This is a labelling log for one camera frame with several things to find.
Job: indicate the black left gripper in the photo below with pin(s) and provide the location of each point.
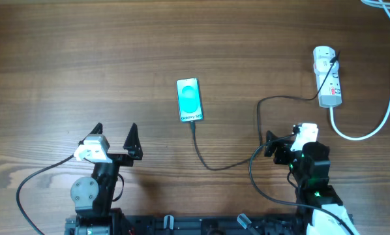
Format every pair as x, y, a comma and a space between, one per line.
132, 146

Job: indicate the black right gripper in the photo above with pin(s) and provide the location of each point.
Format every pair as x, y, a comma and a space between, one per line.
271, 147

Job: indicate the blue Galaxy smartphone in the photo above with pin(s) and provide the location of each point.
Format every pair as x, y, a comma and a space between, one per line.
189, 100

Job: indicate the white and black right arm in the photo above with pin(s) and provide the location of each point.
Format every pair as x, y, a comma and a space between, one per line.
319, 208

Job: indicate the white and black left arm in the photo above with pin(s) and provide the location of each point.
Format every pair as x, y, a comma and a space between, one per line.
93, 196

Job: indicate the white USB charger plug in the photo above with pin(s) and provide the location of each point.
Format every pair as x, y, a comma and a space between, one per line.
323, 56

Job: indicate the white power strip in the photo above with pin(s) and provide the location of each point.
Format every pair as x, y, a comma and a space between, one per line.
329, 90

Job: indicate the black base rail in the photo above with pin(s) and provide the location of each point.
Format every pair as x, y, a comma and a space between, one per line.
277, 224

